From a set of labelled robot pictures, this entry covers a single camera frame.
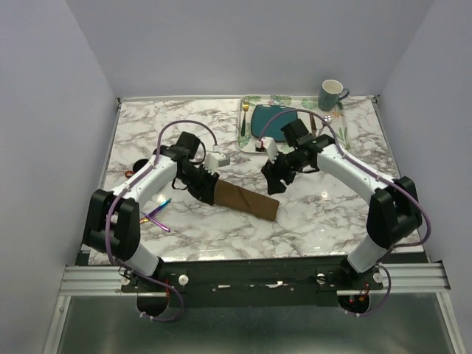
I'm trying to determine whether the orange coffee cup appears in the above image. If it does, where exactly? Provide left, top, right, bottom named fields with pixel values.
left=125, top=159, right=148, bottom=178

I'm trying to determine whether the gold fork green handle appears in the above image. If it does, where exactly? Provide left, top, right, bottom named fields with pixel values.
left=240, top=99, right=249, bottom=136

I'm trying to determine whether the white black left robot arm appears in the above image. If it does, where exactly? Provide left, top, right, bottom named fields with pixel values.
left=82, top=132, right=226, bottom=291

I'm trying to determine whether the brown cloth napkin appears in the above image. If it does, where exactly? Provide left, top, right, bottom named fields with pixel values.
left=214, top=180, right=280, bottom=221

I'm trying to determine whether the iridescent rainbow spoon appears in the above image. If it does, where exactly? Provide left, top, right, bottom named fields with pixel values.
left=144, top=212, right=171, bottom=232

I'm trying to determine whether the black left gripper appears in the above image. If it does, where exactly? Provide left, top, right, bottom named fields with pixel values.
left=178, top=164, right=221, bottom=206

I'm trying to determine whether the aluminium extrusion rail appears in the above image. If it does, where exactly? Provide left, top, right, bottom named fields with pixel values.
left=59, top=263, right=451, bottom=296

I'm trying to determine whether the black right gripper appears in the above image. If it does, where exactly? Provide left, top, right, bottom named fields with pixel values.
left=260, top=148, right=308, bottom=196

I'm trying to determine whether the grey-green ceramic mug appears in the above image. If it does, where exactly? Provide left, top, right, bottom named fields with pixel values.
left=318, top=79, right=350, bottom=111

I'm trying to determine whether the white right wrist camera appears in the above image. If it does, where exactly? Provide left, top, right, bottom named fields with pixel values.
left=254, top=136, right=279, bottom=164

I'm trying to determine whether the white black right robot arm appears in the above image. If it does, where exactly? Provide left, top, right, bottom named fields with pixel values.
left=255, top=119, right=423, bottom=289

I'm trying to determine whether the black metal base frame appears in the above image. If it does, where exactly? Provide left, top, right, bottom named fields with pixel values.
left=75, top=256, right=432, bottom=309

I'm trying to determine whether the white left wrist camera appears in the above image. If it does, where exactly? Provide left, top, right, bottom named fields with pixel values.
left=204, top=151, right=230, bottom=174

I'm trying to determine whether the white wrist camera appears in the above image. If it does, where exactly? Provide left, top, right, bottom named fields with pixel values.
left=204, top=151, right=230, bottom=174
left=254, top=136, right=279, bottom=164

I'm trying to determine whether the white leaf-pattern tray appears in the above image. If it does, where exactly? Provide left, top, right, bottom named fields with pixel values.
left=237, top=95, right=350, bottom=153

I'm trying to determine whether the teal square plate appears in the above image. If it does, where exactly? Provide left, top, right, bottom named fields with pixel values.
left=250, top=104, right=300, bottom=142

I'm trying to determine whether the brown wooden knife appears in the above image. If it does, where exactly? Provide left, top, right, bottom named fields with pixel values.
left=309, top=114, right=317, bottom=136

